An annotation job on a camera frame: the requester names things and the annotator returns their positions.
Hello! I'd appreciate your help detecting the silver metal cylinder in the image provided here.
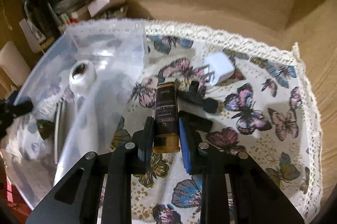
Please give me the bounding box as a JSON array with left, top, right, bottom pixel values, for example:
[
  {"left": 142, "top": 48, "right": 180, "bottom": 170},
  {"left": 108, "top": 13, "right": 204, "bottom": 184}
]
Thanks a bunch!
[{"left": 54, "top": 98, "right": 67, "bottom": 164}]

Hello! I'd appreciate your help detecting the dark wine bottle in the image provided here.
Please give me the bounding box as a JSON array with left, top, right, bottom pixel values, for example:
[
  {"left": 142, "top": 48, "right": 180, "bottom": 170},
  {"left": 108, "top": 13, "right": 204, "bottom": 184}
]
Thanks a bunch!
[{"left": 23, "top": 0, "right": 61, "bottom": 53}]

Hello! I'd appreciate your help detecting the white charger plug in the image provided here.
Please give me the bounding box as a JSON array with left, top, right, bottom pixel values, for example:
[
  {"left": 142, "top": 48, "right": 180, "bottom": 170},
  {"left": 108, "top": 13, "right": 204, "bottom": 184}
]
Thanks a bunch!
[{"left": 204, "top": 51, "right": 235, "bottom": 86}]

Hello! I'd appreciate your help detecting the butterfly print lace cloth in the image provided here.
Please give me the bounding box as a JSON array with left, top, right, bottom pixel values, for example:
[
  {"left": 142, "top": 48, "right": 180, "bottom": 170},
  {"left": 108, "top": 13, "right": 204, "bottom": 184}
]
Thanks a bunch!
[{"left": 109, "top": 21, "right": 322, "bottom": 223}]

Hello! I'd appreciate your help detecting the white small card box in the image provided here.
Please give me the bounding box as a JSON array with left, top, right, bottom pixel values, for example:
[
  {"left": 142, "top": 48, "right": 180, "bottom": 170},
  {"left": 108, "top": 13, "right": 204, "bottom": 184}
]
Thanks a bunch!
[{"left": 87, "top": 0, "right": 126, "bottom": 18}]

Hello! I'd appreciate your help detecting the white handheld massager device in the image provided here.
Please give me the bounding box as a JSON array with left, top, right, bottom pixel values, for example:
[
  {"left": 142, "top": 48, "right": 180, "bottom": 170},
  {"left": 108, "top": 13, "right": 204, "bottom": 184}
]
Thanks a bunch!
[{"left": 54, "top": 60, "right": 98, "bottom": 184}]

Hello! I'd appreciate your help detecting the clear plastic storage bin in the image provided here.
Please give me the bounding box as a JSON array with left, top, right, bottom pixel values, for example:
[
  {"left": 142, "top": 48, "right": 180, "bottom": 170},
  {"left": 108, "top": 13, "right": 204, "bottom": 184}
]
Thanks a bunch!
[{"left": 1, "top": 19, "right": 145, "bottom": 208}]

